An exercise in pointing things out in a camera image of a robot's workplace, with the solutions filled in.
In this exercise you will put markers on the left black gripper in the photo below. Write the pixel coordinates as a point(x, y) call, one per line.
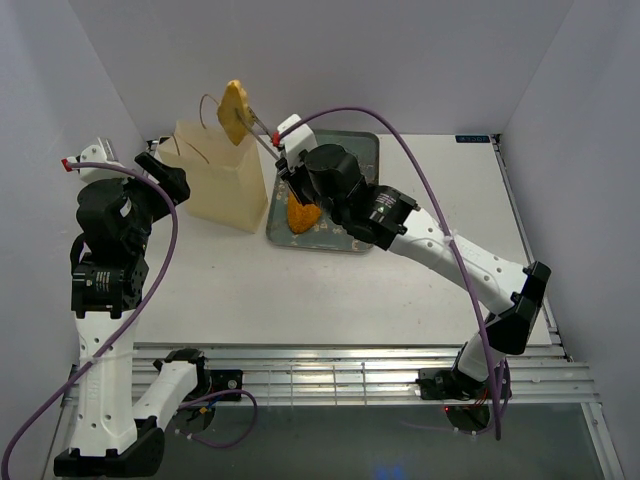
point(173, 178)

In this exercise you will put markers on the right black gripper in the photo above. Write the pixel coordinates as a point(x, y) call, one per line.
point(292, 176)

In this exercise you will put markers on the orange crumbed oval bread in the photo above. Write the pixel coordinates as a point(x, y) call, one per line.
point(301, 218)

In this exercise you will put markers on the beige paper bag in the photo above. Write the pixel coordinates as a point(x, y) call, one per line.
point(226, 180)

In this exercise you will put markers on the metal tongs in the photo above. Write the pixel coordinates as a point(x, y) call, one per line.
point(259, 131)

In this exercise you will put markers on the pale bread piece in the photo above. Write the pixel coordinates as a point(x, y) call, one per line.
point(233, 112)

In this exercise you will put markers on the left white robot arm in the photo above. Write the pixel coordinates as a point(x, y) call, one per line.
point(113, 435)

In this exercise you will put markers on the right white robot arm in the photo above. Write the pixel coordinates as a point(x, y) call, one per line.
point(512, 293)

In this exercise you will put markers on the floral teal serving tray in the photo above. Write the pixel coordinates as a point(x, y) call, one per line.
point(324, 234)

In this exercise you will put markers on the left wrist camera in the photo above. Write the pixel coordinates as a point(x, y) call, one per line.
point(100, 151)

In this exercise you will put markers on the aluminium rail frame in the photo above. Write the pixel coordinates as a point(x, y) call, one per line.
point(379, 376)

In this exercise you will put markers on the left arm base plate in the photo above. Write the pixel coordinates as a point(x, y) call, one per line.
point(218, 380)

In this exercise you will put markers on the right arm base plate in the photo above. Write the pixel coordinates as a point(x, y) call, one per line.
point(447, 384)

